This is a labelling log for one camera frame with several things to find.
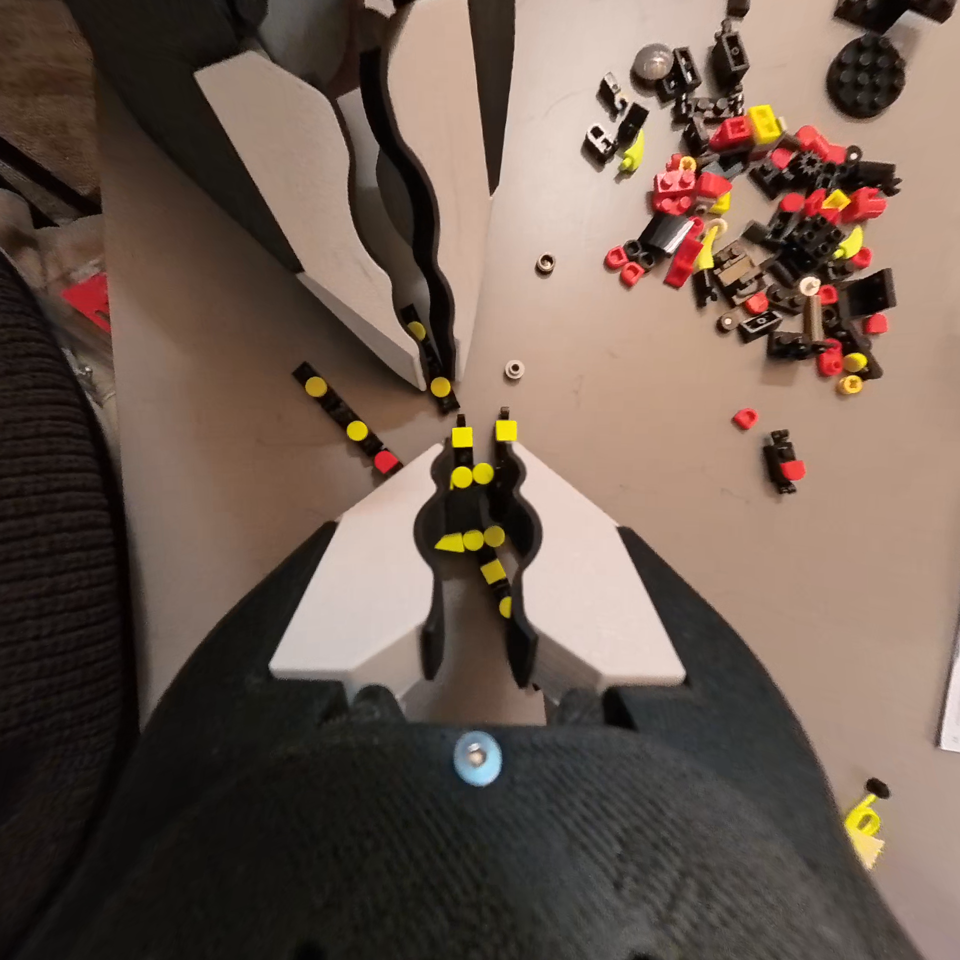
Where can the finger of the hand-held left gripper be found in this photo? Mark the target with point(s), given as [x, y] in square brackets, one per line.
[442, 112]
[285, 165]

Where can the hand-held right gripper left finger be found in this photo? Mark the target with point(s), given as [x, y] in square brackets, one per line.
[360, 592]

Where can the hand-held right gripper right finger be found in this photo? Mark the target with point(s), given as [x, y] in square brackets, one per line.
[592, 600]

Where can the yellow black lego spider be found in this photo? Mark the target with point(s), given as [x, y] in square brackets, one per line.
[463, 477]

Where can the black yellow lego leg segment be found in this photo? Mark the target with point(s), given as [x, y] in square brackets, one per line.
[440, 387]

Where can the small black red lego assembly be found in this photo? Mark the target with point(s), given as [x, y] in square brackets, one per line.
[784, 465]

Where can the small red lego piece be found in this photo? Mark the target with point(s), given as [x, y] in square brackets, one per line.
[745, 418]

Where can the grey round lego stud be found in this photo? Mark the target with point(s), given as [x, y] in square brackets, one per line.
[514, 370]

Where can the pile of loose lego pieces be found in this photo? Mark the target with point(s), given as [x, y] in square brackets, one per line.
[787, 225]

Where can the lego instruction booklet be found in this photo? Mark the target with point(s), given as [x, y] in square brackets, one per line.
[951, 697]

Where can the black lego stand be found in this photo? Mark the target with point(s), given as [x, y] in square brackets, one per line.
[866, 75]

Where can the red object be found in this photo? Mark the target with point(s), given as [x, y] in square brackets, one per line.
[88, 300]

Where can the yellow tape strip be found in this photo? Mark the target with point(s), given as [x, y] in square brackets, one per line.
[870, 851]

